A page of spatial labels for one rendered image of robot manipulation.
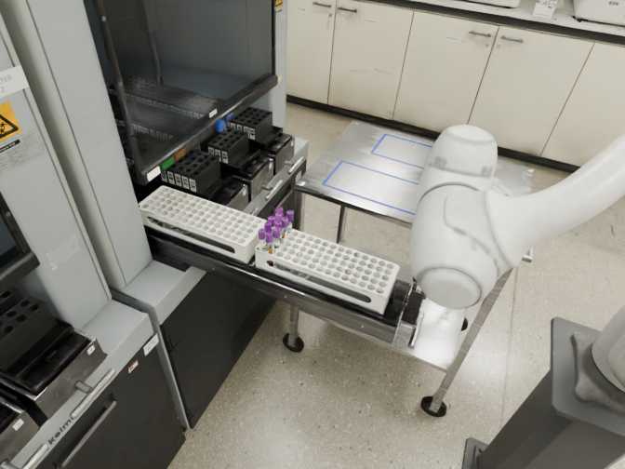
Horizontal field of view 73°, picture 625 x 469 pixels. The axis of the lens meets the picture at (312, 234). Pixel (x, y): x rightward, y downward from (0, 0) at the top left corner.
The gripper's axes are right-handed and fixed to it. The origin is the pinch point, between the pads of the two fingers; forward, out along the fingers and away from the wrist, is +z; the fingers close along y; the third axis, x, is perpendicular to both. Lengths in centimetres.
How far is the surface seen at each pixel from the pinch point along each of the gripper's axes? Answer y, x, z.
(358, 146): -55, -31, -2
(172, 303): 14, -52, 11
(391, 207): -29.5, -13.2, -2.1
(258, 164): -31, -54, -2
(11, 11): 19, -62, -52
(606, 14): -230, 48, -15
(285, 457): 10, -24, 80
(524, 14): -227, 8, -9
